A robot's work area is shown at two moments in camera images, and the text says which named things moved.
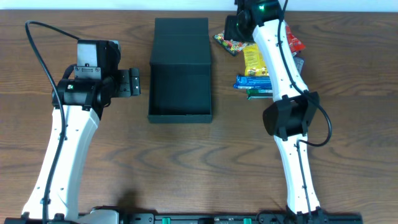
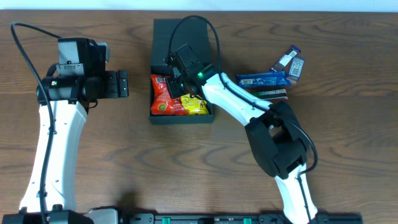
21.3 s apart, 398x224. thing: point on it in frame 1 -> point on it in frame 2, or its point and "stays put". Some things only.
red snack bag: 295,44 -> 163,102
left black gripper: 134,81 -> 112,84
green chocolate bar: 259,94 stays put
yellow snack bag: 254,64 -> 194,106
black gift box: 180,74 stays put
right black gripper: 232,28 -> 175,88
